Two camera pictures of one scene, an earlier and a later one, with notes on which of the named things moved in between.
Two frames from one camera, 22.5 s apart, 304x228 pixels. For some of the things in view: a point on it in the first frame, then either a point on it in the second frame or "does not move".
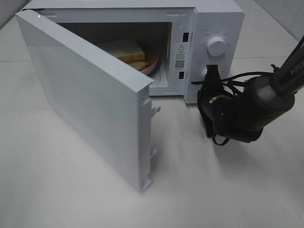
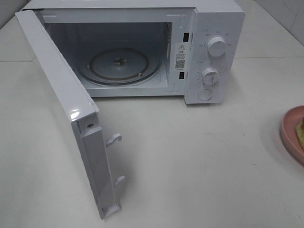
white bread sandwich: [129, 51] to [300, 130]
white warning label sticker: [180, 56] does not move
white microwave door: [105, 95] to [82, 110]
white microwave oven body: [187, 35] does not move
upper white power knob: [215, 46] does not move
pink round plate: [151, 60] to [290, 121]
